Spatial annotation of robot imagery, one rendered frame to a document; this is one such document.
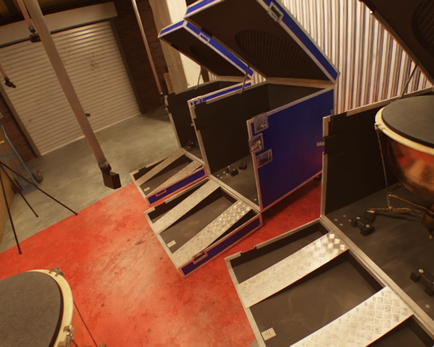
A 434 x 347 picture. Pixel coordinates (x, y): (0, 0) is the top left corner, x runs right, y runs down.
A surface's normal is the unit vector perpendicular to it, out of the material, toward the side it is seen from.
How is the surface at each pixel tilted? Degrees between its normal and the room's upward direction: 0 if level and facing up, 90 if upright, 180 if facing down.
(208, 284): 0
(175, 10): 90
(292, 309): 2
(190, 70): 90
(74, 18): 90
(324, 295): 2
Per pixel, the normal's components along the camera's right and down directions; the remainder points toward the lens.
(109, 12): 0.59, 0.32
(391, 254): -0.20, -0.83
